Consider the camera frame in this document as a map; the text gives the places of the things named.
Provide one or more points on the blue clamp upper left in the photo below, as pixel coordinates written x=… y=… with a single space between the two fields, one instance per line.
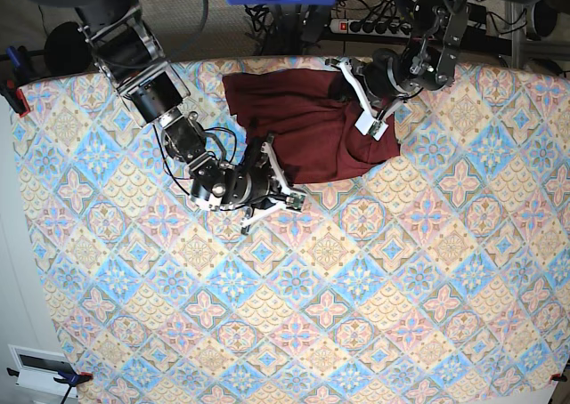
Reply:
x=21 y=70

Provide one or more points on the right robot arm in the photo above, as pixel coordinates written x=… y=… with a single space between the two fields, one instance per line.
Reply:
x=130 y=56

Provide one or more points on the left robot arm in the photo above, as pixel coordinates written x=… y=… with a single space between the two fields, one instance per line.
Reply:
x=427 y=62

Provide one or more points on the blue clamp lower left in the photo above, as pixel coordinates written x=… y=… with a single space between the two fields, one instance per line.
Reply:
x=67 y=379

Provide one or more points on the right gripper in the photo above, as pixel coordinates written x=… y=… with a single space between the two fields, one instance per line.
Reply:
x=264 y=189

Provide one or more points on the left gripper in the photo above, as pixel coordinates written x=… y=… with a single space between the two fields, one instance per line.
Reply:
x=384 y=79

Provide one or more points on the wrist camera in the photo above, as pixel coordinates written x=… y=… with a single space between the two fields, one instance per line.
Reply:
x=367 y=124
x=295 y=201

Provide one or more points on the patterned tablecloth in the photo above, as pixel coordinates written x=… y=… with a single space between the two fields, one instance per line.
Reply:
x=441 y=276

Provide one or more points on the blue clamp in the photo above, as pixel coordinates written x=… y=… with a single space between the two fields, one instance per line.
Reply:
x=21 y=70
x=67 y=379

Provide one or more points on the black round stool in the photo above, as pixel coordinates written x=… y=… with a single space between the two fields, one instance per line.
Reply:
x=66 y=52

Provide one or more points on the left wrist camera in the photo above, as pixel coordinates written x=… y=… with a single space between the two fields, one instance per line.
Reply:
x=367 y=124

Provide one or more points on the white power strip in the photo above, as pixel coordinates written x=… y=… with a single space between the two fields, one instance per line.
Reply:
x=392 y=27

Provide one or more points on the orange clamp right edge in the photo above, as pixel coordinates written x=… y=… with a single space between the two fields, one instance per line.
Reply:
x=560 y=378

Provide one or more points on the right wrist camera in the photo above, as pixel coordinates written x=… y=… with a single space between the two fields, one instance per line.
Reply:
x=295 y=201

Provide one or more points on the white floor vent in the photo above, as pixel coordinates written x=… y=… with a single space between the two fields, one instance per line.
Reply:
x=37 y=369

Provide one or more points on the maroon t-shirt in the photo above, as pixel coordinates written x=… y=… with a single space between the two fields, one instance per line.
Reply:
x=314 y=142

